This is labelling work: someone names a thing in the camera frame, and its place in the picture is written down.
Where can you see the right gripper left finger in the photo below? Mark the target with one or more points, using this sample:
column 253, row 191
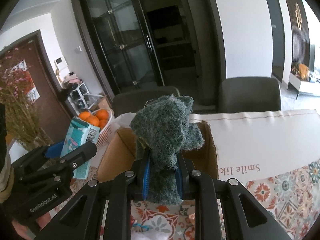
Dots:
column 102, row 210

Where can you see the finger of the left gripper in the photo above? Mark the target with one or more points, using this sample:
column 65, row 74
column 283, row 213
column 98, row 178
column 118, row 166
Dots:
column 78, row 159

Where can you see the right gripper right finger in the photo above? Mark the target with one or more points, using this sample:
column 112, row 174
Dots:
column 224, row 209

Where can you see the dark green fuzzy cloth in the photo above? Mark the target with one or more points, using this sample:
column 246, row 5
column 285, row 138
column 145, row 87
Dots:
column 163, row 126

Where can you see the brown entrance door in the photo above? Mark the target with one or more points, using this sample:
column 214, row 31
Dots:
column 29, row 55

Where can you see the white plastic fruit basket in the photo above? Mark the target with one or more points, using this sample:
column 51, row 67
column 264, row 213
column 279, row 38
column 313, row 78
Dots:
column 106, row 132

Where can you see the orange mandarin pile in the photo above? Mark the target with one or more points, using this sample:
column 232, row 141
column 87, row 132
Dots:
column 99, row 118

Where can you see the white shoe rack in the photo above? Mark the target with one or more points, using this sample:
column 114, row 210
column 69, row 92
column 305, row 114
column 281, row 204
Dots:
column 77, row 93

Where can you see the patterned tile tablecloth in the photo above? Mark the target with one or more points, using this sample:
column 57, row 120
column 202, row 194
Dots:
column 275, row 155

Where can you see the dark chair left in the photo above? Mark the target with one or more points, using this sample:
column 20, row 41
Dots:
column 133, row 101

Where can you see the dark chair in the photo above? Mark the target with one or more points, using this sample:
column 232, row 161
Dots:
column 133, row 101
column 249, row 94

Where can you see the dried pink flower bouquet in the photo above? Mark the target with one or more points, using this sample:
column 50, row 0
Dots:
column 22, row 116

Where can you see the dark chair right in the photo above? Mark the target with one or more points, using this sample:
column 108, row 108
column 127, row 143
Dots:
column 249, row 94

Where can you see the white tv cabinet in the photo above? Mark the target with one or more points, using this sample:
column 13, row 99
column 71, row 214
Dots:
column 302, row 87

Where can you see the black glass sliding door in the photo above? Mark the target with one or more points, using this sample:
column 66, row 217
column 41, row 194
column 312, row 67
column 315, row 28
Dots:
column 119, row 44

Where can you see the wall intercom panel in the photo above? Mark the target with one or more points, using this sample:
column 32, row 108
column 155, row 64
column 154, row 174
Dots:
column 61, row 63

